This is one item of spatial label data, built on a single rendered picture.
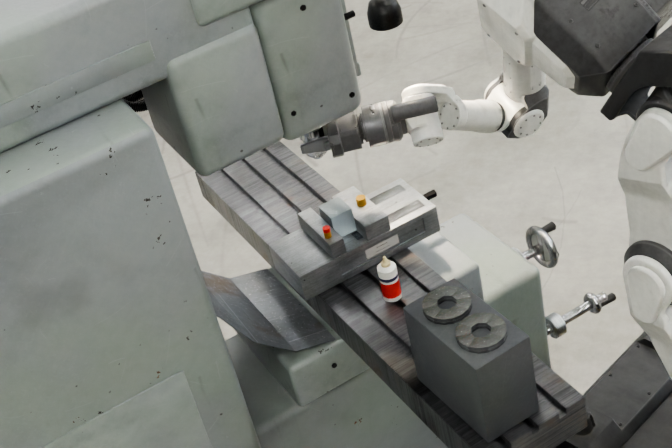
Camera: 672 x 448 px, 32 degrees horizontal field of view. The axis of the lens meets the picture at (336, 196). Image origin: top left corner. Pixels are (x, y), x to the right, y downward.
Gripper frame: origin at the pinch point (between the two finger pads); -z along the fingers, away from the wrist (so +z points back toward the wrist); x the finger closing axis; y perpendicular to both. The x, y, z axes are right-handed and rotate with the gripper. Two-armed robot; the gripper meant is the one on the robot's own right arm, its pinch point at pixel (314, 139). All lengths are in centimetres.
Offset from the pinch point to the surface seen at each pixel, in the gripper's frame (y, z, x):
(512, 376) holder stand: 19, 26, 61
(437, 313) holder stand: 11, 16, 49
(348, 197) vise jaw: 19.4, 3.8, -4.1
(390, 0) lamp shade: -21.6, 21.8, -11.0
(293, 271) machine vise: 23.4, -10.7, 12.1
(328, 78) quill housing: -18.0, 6.2, 8.3
